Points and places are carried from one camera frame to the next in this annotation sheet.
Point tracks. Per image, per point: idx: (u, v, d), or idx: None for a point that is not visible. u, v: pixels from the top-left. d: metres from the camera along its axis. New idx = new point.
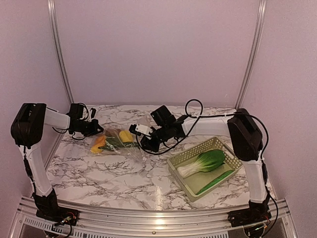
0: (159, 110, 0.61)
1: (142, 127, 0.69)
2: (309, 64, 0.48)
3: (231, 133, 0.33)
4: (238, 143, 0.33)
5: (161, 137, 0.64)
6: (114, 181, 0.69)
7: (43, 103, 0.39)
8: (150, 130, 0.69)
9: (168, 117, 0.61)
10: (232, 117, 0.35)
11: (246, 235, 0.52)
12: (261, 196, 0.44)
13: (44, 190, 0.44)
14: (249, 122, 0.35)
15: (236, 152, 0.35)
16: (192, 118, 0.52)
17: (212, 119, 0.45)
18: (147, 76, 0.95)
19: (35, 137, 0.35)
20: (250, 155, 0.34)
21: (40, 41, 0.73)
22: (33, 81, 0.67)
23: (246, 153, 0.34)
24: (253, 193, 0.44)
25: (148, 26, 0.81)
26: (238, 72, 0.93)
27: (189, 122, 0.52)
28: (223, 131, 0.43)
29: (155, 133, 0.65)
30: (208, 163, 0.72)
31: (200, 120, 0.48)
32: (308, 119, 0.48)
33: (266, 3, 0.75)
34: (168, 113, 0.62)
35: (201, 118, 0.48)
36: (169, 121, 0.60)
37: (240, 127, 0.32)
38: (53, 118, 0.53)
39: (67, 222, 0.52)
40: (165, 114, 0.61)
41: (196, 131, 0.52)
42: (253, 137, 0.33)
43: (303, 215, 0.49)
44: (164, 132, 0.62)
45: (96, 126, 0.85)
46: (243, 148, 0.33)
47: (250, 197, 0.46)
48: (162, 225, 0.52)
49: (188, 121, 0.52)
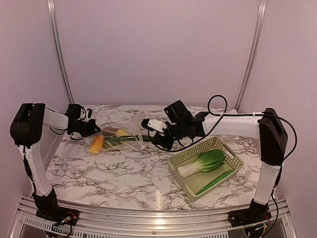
0: (174, 104, 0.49)
1: (155, 123, 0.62)
2: (309, 64, 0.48)
3: (263, 137, 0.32)
4: (269, 146, 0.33)
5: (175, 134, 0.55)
6: (114, 181, 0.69)
7: (42, 103, 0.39)
8: (164, 126, 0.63)
9: (184, 114, 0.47)
10: (264, 119, 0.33)
11: (246, 235, 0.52)
12: (266, 198, 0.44)
13: (44, 190, 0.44)
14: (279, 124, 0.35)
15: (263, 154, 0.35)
16: (214, 115, 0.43)
17: (238, 118, 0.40)
18: (147, 76, 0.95)
19: (35, 137, 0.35)
20: (278, 159, 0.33)
21: (41, 41, 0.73)
22: (32, 81, 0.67)
23: (274, 156, 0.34)
24: (259, 194, 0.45)
25: (148, 26, 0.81)
26: (238, 72, 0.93)
27: (212, 119, 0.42)
28: (250, 132, 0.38)
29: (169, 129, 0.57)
30: (208, 163, 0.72)
31: (224, 119, 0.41)
32: (308, 119, 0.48)
33: (266, 3, 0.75)
34: (185, 108, 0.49)
35: (225, 116, 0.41)
36: (186, 119, 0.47)
37: (274, 130, 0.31)
38: (52, 117, 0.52)
39: (67, 222, 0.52)
40: (183, 109, 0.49)
41: (217, 132, 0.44)
42: (283, 141, 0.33)
43: (303, 215, 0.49)
44: (179, 130, 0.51)
45: (94, 126, 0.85)
46: (272, 151, 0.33)
47: (253, 197, 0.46)
48: (162, 225, 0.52)
49: (211, 118, 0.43)
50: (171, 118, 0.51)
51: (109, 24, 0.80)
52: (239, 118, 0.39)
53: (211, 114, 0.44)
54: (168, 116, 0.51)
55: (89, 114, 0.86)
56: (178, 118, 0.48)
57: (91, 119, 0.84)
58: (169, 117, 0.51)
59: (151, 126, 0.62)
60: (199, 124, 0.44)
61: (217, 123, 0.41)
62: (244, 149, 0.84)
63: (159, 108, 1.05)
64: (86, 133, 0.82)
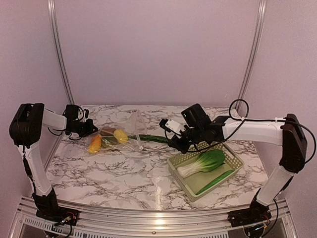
0: (193, 108, 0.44)
1: (173, 124, 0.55)
2: (309, 64, 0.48)
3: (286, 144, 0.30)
4: (289, 151, 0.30)
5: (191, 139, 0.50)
6: (114, 181, 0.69)
7: (41, 103, 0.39)
8: (182, 129, 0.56)
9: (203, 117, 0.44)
10: (288, 126, 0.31)
11: (247, 235, 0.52)
12: (268, 201, 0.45)
13: (44, 190, 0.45)
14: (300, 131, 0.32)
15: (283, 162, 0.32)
16: (235, 120, 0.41)
17: (260, 124, 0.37)
18: (147, 76, 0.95)
19: (34, 137, 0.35)
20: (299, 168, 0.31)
21: (41, 41, 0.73)
22: (32, 81, 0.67)
23: (294, 166, 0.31)
24: (262, 196, 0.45)
25: (148, 26, 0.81)
26: (238, 72, 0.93)
27: (232, 124, 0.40)
28: (272, 138, 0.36)
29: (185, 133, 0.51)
30: (208, 163, 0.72)
31: (244, 124, 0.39)
32: (309, 119, 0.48)
33: (266, 3, 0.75)
34: (203, 112, 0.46)
35: (245, 121, 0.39)
36: (205, 123, 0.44)
37: (296, 136, 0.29)
38: (52, 117, 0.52)
39: (67, 222, 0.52)
40: (201, 114, 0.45)
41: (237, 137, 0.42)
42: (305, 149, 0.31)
43: (303, 215, 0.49)
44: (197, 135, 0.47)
45: (92, 126, 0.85)
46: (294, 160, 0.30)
47: (257, 198, 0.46)
48: (162, 224, 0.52)
49: (230, 123, 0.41)
50: (189, 123, 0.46)
51: (109, 24, 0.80)
52: (260, 123, 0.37)
53: (231, 118, 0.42)
54: (186, 120, 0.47)
55: (87, 114, 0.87)
56: (196, 123, 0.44)
57: (88, 119, 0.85)
58: (186, 121, 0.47)
59: (169, 127, 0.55)
60: (219, 129, 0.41)
61: (238, 128, 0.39)
62: (244, 149, 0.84)
63: (159, 108, 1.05)
64: (84, 133, 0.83)
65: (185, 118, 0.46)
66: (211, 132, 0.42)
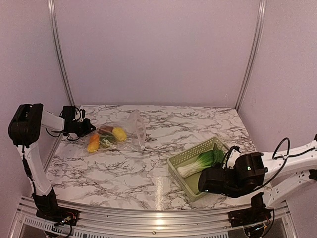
0: (208, 181, 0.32)
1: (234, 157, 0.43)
2: (309, 64, 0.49)
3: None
4: None
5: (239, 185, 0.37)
6: (114, 181, 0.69)
7: (39, 103, 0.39)
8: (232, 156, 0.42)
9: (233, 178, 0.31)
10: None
11: (247, 235, 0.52)
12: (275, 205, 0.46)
13: (44, 190, 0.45)
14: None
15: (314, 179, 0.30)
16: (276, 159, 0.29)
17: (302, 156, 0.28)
18: (147, 76, 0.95)
19: (34, 136, 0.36)
20: None
21: (41, 41, 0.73)
22: (32, 81, 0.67)
23: None
24: (271, 201, 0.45)
25: (148, 27, 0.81)
26: (238, 72, 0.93)
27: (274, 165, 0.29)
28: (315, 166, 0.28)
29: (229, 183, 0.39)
30: (208, 163, 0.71)
31: (289, 161, 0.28)
32: (309, 119, 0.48)
33: (266, 3, 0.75)
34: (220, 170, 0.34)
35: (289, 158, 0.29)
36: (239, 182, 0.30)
37: None
38: (50, 118, 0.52)
39: (67, 222, 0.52)
40: (217, 172, 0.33)
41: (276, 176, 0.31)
42: None
43: (304, 215, 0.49)
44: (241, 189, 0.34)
45: (89, 125, 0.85)
46: None
47: (267, 204, 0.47)
48: (162, 225, 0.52)
49: (270, 164, 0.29)
50: (215, 191, 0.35)
51: (109, 25, 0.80)
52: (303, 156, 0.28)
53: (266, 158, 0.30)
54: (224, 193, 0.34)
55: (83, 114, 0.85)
56: (224, 186, 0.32)
57: (85, 119, 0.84)
58: (213, 191, 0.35)
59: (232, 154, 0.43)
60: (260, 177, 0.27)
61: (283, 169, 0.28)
62: (244, 149, 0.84)
63: (159, 108, 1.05)
64: (82, 133, 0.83)
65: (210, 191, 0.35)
66: (249, 183, 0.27)
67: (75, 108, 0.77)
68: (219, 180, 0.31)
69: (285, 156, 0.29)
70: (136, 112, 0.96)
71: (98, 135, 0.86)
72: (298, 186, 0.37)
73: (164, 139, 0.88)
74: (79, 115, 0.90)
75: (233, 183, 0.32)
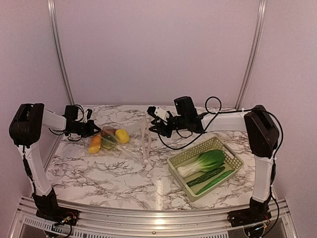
0: (184, 100, 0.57)
1: (161, 112, 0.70)
2: (309, 64, 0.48)
3: (249, 132, 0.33)
4: (255, 137, 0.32)
5: (178, 125, 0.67)
6: (114, 181, 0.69)
7: (41, 103, 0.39)
8: (167, 115, 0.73)
9: (191, 111, 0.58)
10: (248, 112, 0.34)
11: (247, 235, 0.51)
12: (264, 195, 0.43)
13: (44, 190, 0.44)
14: (268, 118, 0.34)
15: (253, 147, 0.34)
16: (211, 114, 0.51)
17: (230, 114, 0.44)
18: (147, 76, 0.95)
19: (34, 137, 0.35)
20: (265, 151, 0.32)
21: (41, 41, 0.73)
22: (32, 81, 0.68)
23: (262, 149, 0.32)
24: (256, 191, 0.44)
25: (148, 28, 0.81)
26: (238, 72, 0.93)
27: (208, 117, 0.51)
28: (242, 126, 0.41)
29: (173, 120, 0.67)
30: (208, 163, 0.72)
31: (218, 115, 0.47)
32: (308, 119, 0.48)
33: (266, 3, 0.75)
34: (192, 106, 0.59)
35: (219, 113, 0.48)
36: (192, 116, 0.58)
37: (259, 124, 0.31)
38: (51, 118, 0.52)
39: (66, 222, 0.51)
40: (189, 105, 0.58)
41: (214, 128, 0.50)
42: (271, 134, 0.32)
43: (304, 215, 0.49)
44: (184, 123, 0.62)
45: (92, 127, 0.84)
46: (259, 143, 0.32)
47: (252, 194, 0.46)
48: (162, 224, 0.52)
49: (208, 116, 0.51)
50: (179, 110, 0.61)
51: (109, 25, 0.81)
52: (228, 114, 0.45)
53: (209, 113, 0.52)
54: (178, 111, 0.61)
55: (89, 114, 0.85)
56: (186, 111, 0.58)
57: (88, 120, 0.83)
58: (177, 109, 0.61)
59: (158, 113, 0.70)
60: (198, 122, 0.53)
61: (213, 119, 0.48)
62: (244, 149, 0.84)
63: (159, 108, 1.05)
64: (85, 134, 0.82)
65: (177, 106, 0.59)
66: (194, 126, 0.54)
67: (78, 108, 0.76)
68: (190, 107, 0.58)
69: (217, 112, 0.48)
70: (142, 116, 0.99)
71: (100, 137, 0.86)
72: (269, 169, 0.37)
73: (164, 139, 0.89)
74: (84, 115, 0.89)
75: (189, 116, 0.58)
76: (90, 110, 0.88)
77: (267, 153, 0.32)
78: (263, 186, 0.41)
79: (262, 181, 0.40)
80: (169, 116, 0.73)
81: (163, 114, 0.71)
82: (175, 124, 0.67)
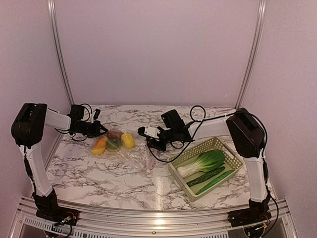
0: (169, 113, 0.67)
1: (150, 130, 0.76)
2: (308, 64, 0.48)
3: (233, 134, 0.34)
4: (239, 138, 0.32)
5: (169, 138, 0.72)
6: (114, 181, 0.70)
7: (44, 103, 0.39)
8: (158, 131, 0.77)
9: (178, 121, 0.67)
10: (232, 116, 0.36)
11: (247, 235, 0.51)
12: (261, 195, 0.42)
13: (44, 190, 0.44)
14: (252, 120, 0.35)
15: (239, 149, 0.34)
16: (196, 123, 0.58)
17: (214, 120, 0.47)
18: (147, 76, 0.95)
19: (35, 137, 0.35)
20: (250, 151, 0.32)
21: (40, 40, 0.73)
22: (32, 81, 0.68)
23: (247, 150, 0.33)
24: (253, 192, 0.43)
25: (148, 28, 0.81)
26: (238, 72, 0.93)
27: (194, 126, 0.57)
28: (226, 131, 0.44)
29: (163, 134, 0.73)
30: (208, 163, 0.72)
31: (203, 124, 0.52)
32: (307, 119, 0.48)
33: (266, 3, 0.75)
34: (178, 117, 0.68)
35: (204, 121, 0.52)
36: (179, 126, 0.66)
37: (242, 126, 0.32)
38: (53, 117, 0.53)
39: (67, 222, 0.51)
40: (175, 117, 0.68)
41: (200, 135, 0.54)
42: (255, 135, 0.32)
43: (303, 215, 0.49)
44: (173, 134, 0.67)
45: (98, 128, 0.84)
46: (243, 144, 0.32)
47: (249, 195, 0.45)
48: (162, 224, 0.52)
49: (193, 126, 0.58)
50: (167, 123, 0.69)
51: (109, 25, 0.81)
52: (212, 120, 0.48)
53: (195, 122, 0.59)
54: (165, 122, 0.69)
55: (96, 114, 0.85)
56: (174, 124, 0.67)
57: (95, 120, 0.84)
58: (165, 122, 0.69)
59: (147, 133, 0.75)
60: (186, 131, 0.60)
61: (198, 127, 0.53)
62: None
63: (159, 108, 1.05)
64: (90, 134, 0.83)
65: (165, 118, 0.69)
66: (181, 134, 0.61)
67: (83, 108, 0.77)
68: (176, 119, 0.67)
69: (202, 120, 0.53)
70: (142, 115, 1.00)
71: (105, 140, 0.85)
72: (260, 168, 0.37)
73: None
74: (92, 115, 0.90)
75: (176, 127, 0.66)
76: (97, 109, 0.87)
77: (253, 153, 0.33)
78: (259, 186, 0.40)
79: (257, 180, 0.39)
80: (159, 131, 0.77)
81: (152, 131, 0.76)
82: (166, 137, 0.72)
